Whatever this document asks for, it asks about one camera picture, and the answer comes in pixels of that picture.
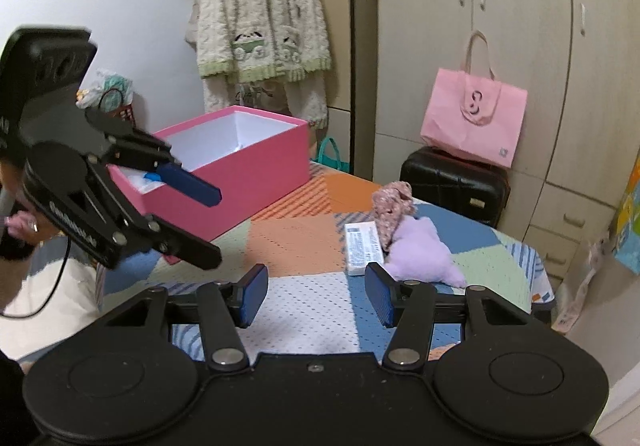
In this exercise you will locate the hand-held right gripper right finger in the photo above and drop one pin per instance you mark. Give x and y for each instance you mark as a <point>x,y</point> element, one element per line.
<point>379,296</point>

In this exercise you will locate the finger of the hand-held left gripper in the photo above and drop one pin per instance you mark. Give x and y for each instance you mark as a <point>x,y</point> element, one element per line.
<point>190,246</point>
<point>192,186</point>

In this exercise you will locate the pink floral fabric scrunchie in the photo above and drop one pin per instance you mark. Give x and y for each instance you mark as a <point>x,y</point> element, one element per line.
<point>392,211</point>

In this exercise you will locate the white printed plastic bag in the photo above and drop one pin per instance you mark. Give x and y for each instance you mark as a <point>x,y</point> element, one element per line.
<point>580,286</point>

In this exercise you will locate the patchwork blanket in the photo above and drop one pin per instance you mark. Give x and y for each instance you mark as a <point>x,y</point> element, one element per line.
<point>300,236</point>

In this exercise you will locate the cream fleece cardigan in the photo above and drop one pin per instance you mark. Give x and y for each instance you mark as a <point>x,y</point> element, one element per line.
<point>240,11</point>

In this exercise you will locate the white and blue carton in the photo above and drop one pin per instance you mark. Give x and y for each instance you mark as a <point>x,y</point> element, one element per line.
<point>362,246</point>

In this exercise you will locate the white teal plastic bag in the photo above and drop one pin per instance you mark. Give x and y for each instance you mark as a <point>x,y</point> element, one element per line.
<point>112,81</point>

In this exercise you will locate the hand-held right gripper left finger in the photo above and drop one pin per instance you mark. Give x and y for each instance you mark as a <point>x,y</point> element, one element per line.
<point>252,296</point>

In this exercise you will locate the red checked basket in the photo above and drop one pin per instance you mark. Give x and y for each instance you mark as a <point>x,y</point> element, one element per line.
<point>125,113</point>

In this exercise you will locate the light purple plush toy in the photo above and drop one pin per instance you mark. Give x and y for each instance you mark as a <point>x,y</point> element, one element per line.
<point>422,251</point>

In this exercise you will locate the cream fleece pants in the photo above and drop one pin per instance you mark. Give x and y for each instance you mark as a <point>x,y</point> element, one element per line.
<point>305,98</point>

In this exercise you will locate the colourful gift bag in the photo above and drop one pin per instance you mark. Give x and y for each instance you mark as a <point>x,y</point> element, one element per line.
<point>629,226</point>

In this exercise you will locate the pink tote bag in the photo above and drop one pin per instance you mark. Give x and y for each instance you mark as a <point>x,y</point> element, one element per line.
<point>470,126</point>

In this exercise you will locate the pink cardboard box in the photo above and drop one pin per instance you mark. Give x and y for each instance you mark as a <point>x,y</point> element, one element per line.
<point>240,196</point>

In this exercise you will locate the person's left hand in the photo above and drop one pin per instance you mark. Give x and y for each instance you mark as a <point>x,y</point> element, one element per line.
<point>30,227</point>

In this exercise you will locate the striped bed quilt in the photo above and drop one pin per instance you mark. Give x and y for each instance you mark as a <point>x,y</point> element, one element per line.
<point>45,321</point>

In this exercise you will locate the beige wardrobe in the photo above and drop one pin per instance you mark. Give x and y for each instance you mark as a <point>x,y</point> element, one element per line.
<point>425,51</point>

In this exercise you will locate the black suitcase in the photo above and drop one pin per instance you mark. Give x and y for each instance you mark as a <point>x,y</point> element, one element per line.
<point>450,186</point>

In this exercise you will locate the white printed paper sheets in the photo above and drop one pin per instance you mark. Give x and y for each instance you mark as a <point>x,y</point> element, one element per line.
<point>145,185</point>

